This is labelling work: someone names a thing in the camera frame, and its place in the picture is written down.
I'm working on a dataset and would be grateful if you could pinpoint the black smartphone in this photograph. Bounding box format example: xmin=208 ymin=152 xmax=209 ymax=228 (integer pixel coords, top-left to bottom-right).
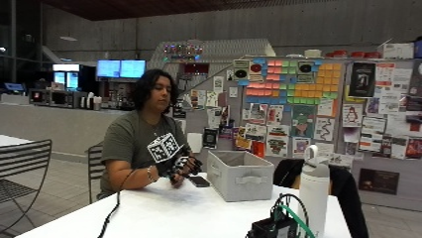
xmin=188 ymin=176 xmax=212 ymax=188

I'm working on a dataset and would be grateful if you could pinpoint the white marker cube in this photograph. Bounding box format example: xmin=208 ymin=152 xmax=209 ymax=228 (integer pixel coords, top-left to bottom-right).
xmin=147 ymin=132 xmax=183 ymax=164

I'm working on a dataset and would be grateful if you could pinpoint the grey fabric storage bin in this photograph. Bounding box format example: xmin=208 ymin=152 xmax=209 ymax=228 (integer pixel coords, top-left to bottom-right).
xmin=207 ymin=150 xmax=277 ymax=203

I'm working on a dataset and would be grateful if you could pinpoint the the person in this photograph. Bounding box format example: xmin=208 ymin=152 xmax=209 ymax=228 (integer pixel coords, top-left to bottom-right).
xmin=96 ymin=68 xmax=205 ymax=200

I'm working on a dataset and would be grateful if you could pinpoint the black metal slatted chair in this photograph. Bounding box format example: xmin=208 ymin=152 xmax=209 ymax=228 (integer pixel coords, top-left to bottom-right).
xmin=0 ymin=139 xmax=55 ymax=234
xmin=85 ymin=141 xmax=105 ymax=205

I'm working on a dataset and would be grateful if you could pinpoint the black electronic device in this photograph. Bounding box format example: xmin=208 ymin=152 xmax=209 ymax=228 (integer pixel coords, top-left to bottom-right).
xmin=245 ymin=192 xmax=312 ymax=238

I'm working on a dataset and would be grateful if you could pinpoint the white water bottle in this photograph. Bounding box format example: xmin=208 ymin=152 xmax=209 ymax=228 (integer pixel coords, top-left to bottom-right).
xmin=298 ymin=144 xmax=332 ymax=238

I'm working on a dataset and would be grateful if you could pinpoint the grey notice board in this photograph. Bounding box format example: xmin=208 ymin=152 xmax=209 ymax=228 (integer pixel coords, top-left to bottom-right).
xmin=184 ymin=57 xmax=422 ymax=212

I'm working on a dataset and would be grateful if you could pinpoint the grey service counter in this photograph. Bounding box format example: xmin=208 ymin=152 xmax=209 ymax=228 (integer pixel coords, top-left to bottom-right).
xmin=0 ymin=101 xmax=133 ymax=164

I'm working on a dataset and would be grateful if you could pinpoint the group of coloured sticky notes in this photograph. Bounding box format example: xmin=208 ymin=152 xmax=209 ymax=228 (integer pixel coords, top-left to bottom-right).
xmin=237 ymin=58 xmax=344 ymax=106

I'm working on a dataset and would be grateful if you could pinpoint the black jacket on chair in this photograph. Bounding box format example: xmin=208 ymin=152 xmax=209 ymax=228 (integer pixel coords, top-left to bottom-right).
xmin=272 ymin=158 xmax=370 ymax=238

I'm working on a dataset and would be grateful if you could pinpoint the lit drinks fridge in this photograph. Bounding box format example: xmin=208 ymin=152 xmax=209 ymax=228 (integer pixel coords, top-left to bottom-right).
xmin=52 ymin=62 xmax=83 ymax=92

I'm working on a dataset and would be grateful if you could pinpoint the white side table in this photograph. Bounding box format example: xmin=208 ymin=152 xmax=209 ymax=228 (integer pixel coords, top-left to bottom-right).
xmin=0 ymin=134 xmax=36 ymax=148

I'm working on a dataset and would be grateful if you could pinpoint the black poster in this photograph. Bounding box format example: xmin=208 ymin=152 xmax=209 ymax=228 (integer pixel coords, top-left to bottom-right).
xmin=349 ymin=61 xmax=377 ymax=99

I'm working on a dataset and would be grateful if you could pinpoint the group of paper flyers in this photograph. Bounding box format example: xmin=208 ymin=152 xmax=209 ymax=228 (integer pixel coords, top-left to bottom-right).
xmin=191 ymin=60 xmax=422 ymax=161

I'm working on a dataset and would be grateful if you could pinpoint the row of red bowls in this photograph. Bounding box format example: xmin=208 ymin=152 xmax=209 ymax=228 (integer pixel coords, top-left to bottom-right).
xmin=325 ymin=49 xmax=382 ymax=60

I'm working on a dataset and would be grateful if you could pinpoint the white cardboard box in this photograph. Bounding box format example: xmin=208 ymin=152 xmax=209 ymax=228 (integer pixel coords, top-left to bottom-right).
xmin=381 ymin=42 xmax=416 ymax=60

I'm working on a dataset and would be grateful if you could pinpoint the silver bracelet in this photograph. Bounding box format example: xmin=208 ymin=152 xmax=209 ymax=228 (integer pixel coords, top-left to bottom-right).
xmin=145 ymin=166 xmax=160 ymax=183

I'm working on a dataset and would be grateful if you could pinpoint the thin necklace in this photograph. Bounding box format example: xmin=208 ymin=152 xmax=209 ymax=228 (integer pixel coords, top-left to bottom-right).
xmin=141 ymin=116 xmax=171 ymax=137

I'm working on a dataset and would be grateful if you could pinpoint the black cable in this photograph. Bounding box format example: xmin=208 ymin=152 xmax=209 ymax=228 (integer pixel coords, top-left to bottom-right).
xmin=96 ymin=168 xmax=139 ymax=238

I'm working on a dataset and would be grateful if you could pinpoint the green cable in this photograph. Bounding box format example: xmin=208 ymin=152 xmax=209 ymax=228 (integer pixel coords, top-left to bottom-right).
xmin=276 ymin=203 xmax=317 ymax=238

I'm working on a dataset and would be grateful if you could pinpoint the wall television screen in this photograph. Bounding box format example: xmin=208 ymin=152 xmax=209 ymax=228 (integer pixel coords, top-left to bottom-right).
xmin=95 ymin=59 xmax=121 ymax=79
xmin=119 ymin=59 xmax=148 ymax=79

